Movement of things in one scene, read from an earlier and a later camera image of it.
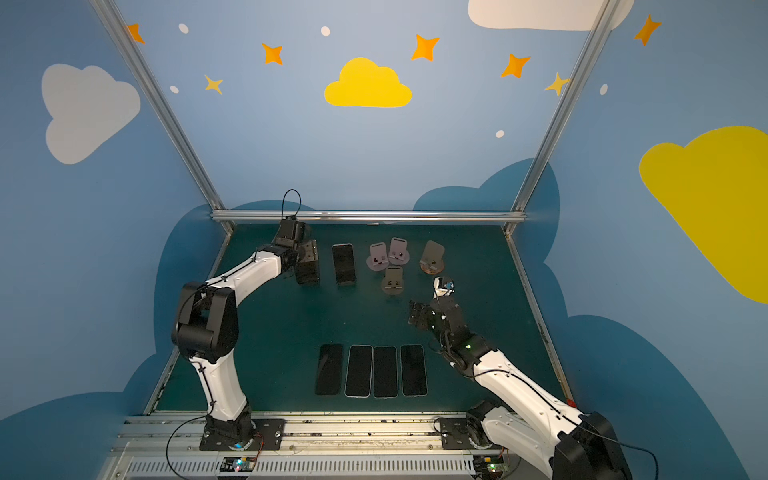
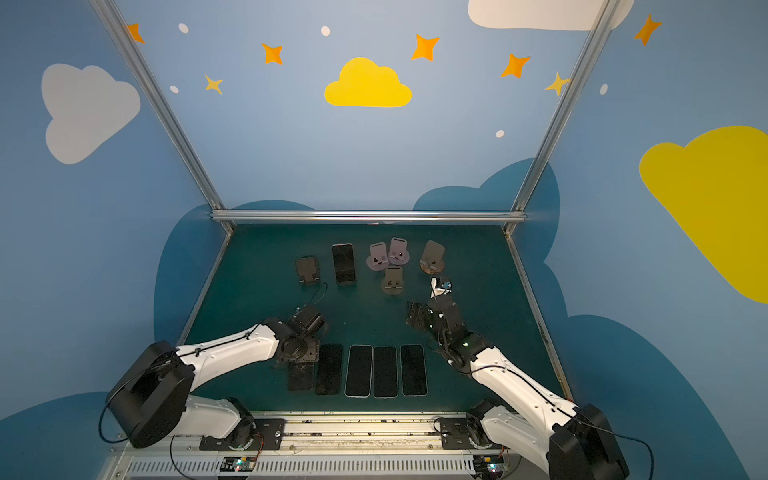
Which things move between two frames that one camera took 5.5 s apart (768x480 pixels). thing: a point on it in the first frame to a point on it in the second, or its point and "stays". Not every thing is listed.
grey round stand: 398,253 stays
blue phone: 413,370 stays
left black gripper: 306,260 to 301,365
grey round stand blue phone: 393,283 stays
